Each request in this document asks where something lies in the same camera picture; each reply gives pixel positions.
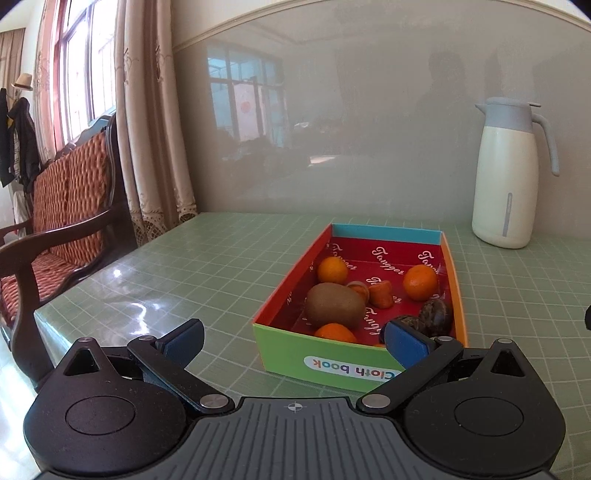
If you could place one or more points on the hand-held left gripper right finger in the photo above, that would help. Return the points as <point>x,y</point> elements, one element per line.
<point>406,344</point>

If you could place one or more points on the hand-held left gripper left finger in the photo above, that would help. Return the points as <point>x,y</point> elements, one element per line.
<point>182,339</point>

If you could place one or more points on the dark water chestnut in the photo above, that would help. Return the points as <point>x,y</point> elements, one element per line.
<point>408,321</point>
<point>436,316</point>

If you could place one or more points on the orange tangerine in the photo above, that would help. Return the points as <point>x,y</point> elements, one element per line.
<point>336,333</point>
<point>332,270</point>
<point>420,282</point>

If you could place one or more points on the dark brown fruit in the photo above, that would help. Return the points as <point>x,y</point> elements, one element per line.
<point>359,290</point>

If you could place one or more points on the brown kiwi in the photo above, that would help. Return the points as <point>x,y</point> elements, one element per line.
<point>334,305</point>

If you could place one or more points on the colourful cardboard box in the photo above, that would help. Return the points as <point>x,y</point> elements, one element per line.
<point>286,360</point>

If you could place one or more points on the wooden sofa red patterned cushions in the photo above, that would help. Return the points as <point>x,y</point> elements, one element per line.
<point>69,194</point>

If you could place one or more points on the white thermos jug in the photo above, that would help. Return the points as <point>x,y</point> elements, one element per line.
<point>503,184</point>

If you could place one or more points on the beige lace curtain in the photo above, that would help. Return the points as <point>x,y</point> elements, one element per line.
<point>152,115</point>

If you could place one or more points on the dark hanging jacket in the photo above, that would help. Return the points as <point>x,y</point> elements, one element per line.
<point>25,143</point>

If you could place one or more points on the dark hanging garment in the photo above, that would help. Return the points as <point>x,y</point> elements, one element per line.
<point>4,138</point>

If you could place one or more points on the sheer pink curtain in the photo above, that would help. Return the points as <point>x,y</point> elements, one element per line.
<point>46,69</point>

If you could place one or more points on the straw hat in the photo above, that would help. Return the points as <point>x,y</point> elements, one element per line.
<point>23,82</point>

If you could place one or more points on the window with brown frame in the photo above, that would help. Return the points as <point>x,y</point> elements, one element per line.
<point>85,69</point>

